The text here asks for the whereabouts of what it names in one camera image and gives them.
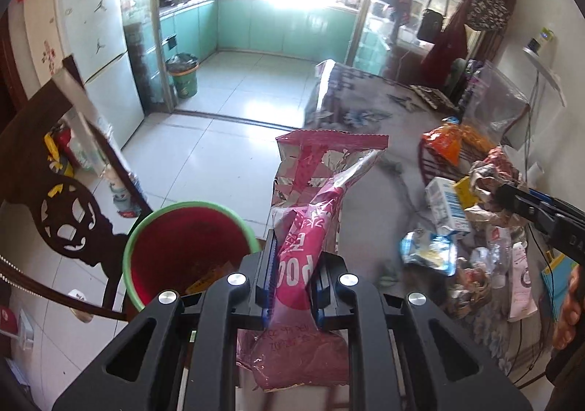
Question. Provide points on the hanging red garment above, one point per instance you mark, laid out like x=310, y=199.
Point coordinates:
x=450, y=41

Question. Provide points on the person's right forearm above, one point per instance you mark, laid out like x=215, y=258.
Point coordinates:
x=569, y=365

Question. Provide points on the red print paper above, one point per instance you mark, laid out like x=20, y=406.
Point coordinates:
x=496, y=169

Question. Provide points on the pink snack bag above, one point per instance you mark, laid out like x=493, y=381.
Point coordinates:
x=311, y=219

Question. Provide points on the white wall shelf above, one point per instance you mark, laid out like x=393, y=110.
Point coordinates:
x=544, y=68

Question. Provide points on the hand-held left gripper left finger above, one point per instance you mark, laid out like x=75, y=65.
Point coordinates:
x=267, y=301

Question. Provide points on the dark patterned cloth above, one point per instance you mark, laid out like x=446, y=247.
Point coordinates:
x=436, y=98

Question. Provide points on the orange snack packet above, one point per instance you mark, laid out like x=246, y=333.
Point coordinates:
x=441, y=141

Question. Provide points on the clear zip plastic bag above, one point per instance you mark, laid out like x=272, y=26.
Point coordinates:
x=498, y=109

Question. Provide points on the teal kitchen cabinets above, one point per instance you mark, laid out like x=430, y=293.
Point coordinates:
x=237, y=23

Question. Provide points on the white blue milk carton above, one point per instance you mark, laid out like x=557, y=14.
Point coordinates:
x=445, y=205

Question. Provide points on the red fire extinguisher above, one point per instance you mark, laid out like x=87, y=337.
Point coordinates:
x=64, y=141

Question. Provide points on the yellow plastic bag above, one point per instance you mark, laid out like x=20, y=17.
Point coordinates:
x=57, y=162

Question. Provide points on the white thermos jug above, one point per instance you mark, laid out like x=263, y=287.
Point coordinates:
x=118, y=182

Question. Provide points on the white refrigerator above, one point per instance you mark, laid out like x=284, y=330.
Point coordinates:
x=96, y=27

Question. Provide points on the red bin with green rim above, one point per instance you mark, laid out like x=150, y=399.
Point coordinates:
x=183, y=246

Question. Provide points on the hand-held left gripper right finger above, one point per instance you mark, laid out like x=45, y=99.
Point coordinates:
x=321, y=299

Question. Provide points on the small yellow box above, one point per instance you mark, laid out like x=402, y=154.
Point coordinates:
x=466, y=194

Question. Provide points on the teal notebook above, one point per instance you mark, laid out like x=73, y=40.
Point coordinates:
x=555, y=283

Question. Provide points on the person's right hand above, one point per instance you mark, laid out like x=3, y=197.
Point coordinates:
x=571, y=315

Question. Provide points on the pink white packet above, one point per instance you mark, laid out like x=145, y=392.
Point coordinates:
x=521, y=283

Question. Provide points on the crumpled beige paper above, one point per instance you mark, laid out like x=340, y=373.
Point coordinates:
x=498, y=219

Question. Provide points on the dark patterned bag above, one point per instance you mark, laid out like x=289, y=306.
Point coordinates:
x=486, y=7

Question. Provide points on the dark carved wooden chair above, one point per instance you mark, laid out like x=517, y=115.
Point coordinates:
x=27, y=150

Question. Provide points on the yellow wrapper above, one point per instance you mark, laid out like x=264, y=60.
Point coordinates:
x=208, y=281

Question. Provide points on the green kitchen waste bin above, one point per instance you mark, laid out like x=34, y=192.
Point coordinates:
x=185, y=82

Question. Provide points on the blue white snack wrapper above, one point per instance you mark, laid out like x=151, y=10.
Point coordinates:
x=429, y=251

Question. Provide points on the white round plastic object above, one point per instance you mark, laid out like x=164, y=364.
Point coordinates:
x=78, y=306

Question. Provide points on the crushed clear plastic bottle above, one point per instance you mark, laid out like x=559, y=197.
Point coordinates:
x=496, y=251

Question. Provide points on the black shoulder bag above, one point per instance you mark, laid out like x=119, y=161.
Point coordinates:
x=429, y=25

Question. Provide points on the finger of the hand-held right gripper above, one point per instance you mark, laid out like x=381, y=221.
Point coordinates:
x=516, y=201
x=544, y=198

